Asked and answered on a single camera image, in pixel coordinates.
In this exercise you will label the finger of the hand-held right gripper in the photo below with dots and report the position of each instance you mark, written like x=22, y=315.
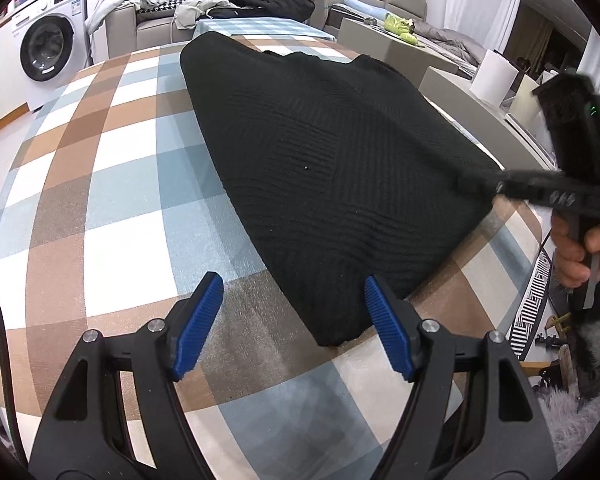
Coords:
x=480, y=181

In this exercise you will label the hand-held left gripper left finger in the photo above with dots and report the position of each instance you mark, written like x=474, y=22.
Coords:
x=197, y=327

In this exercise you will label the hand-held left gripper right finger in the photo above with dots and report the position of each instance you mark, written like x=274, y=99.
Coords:
x=390, y=330

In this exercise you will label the black knitted sweater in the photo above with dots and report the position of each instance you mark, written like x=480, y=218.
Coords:
x=330, y=160

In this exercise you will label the light crumpled clothes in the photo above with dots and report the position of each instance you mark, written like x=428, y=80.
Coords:
x=195, y=10

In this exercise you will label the grey clothes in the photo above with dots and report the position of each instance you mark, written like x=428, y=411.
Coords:
x=115, y=7

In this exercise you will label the white paper towel roll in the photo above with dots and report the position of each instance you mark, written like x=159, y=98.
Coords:
x=492, y=77

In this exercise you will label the grey curved table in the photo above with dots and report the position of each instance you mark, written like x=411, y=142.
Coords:
x=445, y=85

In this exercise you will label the black white patterned rug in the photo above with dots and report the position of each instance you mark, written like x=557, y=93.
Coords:
x=530, y=310

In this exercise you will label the grey blanket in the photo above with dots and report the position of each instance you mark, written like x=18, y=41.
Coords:
x=450, y=42

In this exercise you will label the brown blue checked table cloth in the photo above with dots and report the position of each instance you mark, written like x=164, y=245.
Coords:
x=105, y=200

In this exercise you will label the white curtain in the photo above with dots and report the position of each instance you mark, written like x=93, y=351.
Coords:
x=480, y=0

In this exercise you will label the green plush toy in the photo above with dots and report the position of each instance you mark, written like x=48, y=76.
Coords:
x=399, y=27

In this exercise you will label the grey side table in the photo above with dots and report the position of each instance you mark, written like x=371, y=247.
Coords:
x=370, y=45

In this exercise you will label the light blue folded towel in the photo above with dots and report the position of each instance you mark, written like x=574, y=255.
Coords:
x=362, y=9

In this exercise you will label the grey fluffy rug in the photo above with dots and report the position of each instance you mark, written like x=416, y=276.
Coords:
x=575, y=435

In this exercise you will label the teal checked cloth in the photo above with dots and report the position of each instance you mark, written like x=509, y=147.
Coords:
x=280, y=27

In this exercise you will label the grey sofa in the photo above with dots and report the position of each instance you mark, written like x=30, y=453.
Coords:
x=150, y=32

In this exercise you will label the white washing machine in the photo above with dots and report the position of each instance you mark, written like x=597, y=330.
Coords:
x=47, y=50

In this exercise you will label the black white checkered pillow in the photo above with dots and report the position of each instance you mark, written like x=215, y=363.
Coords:
x=160, y=6

